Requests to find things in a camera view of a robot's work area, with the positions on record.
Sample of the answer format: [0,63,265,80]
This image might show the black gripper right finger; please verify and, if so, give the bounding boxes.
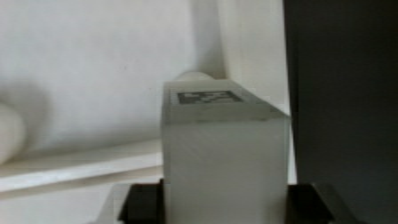
[286,183,368,224]

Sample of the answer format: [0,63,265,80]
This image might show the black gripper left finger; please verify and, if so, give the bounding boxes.
[87,181,167,224]

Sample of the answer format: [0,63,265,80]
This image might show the white table leg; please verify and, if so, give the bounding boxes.
[161,72,289,224]

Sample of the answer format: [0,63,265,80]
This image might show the white square tabletop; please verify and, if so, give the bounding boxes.
[0,0,289,224]

